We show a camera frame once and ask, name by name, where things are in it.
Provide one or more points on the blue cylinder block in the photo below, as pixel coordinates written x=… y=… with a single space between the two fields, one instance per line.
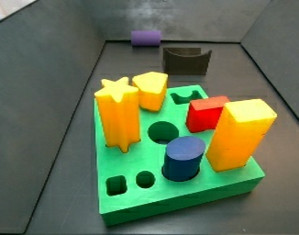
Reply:
x=182 y=158

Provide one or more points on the yellow star block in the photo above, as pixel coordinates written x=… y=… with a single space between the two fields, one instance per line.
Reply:
x=117 y=107

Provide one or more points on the black curved holder stand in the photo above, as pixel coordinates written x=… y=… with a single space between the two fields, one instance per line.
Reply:
x=185 y=61

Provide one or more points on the yellow pentagon block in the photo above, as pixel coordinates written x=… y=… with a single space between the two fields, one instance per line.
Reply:
x=152 y=89

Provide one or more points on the red cube block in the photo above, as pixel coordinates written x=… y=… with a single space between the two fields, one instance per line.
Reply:
x=204 y=112

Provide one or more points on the green shape sorter base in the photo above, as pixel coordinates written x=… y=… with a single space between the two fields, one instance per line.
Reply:
x=132 y=189

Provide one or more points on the purple cylinder block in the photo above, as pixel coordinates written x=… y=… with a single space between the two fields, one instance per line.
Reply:
x=145 y=37

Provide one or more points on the tall yellow rectangular block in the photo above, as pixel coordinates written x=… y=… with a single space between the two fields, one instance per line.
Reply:
x=242 y=124

